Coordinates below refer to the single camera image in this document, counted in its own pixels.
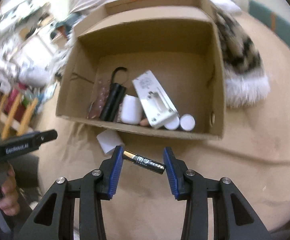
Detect white earbuds case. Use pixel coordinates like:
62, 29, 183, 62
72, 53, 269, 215
121, 95, 143, 125

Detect white remote control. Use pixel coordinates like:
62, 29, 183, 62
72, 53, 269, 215
132, 70, 178, 129

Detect person's left hand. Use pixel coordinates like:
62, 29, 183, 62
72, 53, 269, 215
0, 164, 20, 217

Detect white kitchen cabinets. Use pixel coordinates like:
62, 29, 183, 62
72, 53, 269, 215
11, 24, 58, 68

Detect white paper card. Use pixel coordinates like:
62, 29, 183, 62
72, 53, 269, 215
96, 129, 125, 155

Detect black flashlight with strap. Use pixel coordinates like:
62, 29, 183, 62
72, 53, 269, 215
99, 67, 128, 122

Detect white cap pill bottle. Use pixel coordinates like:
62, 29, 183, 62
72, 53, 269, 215
180, 114, 196, 132

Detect pink hair claw clip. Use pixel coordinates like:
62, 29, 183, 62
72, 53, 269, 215
86, 80, 110, 119

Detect grey plastic bag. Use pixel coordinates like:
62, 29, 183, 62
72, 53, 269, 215
18, 64, 52, 88

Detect teal cushion orange stripe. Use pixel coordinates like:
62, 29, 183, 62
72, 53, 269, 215
248, 0, 290, 48

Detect pink soft toy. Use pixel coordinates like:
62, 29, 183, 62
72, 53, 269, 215
139, 118, 150, 127

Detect open cardboard box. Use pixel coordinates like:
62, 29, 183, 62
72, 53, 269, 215
56, 0, 225, 140

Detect shaggy black beige rug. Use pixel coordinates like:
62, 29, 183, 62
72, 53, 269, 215
216, 9, 270, 108

